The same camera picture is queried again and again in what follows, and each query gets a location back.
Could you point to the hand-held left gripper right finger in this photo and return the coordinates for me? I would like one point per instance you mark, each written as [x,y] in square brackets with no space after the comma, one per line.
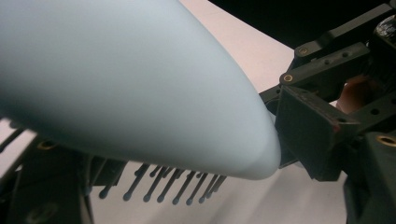
[314,140]

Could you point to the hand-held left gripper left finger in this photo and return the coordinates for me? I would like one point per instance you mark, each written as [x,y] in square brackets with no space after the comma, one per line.
[104,171]

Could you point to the light blue hairbrush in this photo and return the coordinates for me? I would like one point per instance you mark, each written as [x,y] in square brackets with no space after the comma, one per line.
[124,87]

